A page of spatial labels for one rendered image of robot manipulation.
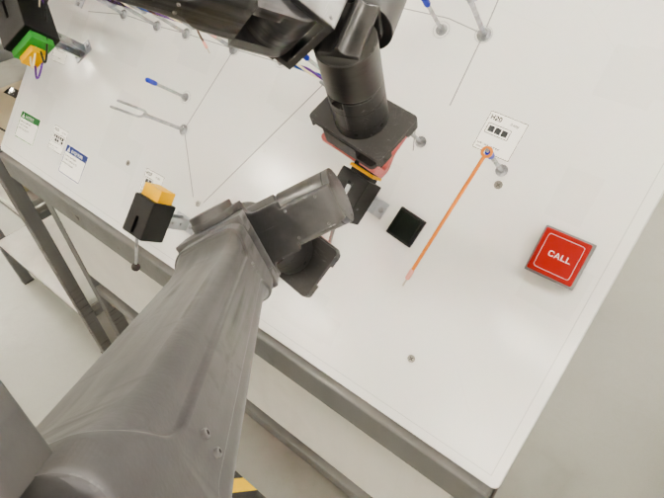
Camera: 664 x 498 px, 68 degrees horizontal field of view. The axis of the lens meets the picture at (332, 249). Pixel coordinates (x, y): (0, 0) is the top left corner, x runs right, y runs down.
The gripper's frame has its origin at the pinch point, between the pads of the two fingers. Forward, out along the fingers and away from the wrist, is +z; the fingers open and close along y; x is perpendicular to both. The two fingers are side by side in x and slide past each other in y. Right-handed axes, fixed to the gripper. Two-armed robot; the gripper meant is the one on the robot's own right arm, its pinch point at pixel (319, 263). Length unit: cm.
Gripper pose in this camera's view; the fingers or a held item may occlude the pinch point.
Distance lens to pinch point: 65.7
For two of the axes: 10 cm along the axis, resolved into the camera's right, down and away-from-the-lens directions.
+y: -7.2, -5.6, 4.0
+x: -5.9, 8.0, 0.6
